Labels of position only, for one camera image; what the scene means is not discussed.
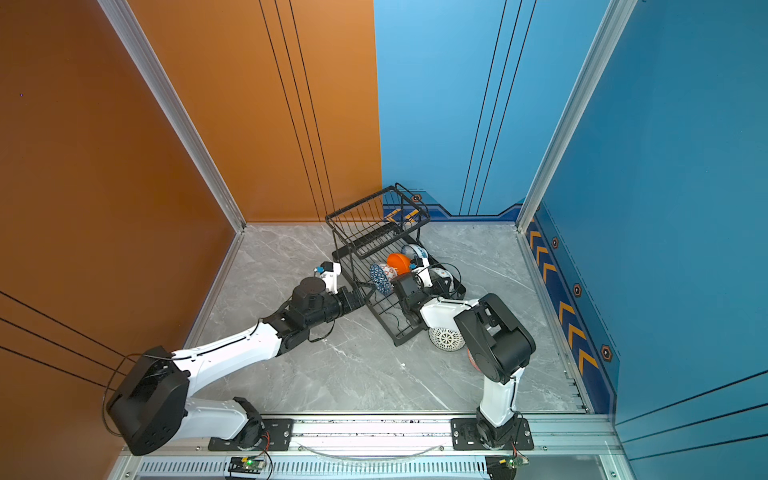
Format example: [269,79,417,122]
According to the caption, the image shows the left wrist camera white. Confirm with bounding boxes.
[314,261,342,294]

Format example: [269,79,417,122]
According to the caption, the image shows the white black lattice bowl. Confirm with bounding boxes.
[428,327,466,352]

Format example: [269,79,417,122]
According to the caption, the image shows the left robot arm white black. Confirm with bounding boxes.
[105,277,375,456]

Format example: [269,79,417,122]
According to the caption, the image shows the dark blue patterned bowl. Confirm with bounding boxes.
[369,263,397,296]

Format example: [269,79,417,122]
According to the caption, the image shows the aluminium front rail frame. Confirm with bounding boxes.
[109,413,634,479]

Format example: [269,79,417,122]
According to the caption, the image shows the blue floral white bowl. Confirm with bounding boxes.
[401,244,429,269]

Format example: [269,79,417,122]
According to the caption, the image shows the black wire dish rack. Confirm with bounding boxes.
[325,183,466,346]

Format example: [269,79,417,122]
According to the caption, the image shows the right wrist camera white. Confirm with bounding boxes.
[414,266,454,295]

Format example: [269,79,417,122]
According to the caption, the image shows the circuit board right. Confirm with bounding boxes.
[485,454,529,480]

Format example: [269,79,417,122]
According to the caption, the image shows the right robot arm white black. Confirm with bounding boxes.
[392,273,536,452]

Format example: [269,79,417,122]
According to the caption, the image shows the green circuit board left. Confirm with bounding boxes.
[227,456,270,479]

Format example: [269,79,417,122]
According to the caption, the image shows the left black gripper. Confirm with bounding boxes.
[305,281,376,333]

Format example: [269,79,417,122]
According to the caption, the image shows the orange plastic bowl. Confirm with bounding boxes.
[387,253,411,276]

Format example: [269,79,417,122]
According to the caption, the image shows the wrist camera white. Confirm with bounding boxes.
[414,266,454,295]
[314,261,342,294]

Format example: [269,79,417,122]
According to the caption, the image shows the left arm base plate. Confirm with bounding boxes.
[207,418,295,453]

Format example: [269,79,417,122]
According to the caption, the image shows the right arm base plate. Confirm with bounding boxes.
[450,416,535,451]

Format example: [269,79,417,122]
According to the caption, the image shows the red white patterned bowl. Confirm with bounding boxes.
[467,349,480,371]

